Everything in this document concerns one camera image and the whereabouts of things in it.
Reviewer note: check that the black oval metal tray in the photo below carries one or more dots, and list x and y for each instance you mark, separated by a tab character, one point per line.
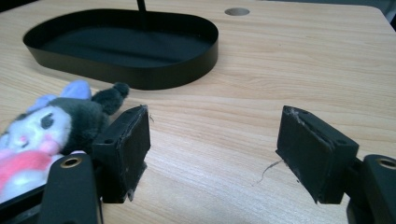
124	49

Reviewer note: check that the plush toy with black hood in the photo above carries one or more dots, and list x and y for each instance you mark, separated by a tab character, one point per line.
46	133

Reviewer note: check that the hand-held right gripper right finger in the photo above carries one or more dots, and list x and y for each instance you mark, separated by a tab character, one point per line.
314	155

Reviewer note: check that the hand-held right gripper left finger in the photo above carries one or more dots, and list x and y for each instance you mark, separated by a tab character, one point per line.
123	155

